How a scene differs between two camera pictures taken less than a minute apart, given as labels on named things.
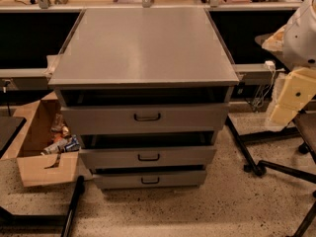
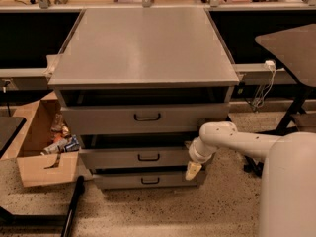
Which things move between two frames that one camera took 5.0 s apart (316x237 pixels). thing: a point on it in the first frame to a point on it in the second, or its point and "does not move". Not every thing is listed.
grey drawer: [147, 156] does not move
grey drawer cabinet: [147, 91] does not move
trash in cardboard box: [61, 138] does not move
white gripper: [300, 39] to [199, 157]
